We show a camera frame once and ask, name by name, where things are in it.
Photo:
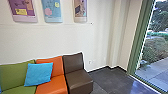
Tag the orange sofa seat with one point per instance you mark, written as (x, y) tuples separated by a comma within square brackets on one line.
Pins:
[(53, 83)]

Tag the beige and pink wall poster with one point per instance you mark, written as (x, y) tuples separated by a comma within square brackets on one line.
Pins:
[(80, 10)]

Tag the blue square cushion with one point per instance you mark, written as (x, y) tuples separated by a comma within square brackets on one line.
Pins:
[(38, 74)]

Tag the green framed glass door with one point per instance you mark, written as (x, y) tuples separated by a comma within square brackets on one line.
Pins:
[(137, 40)]

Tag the light blue wall poster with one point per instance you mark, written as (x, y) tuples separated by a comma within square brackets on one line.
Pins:
[(52, 10)]

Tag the green hedge outdoors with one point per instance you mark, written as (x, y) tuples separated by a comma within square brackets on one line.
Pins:
[(154, 50)]

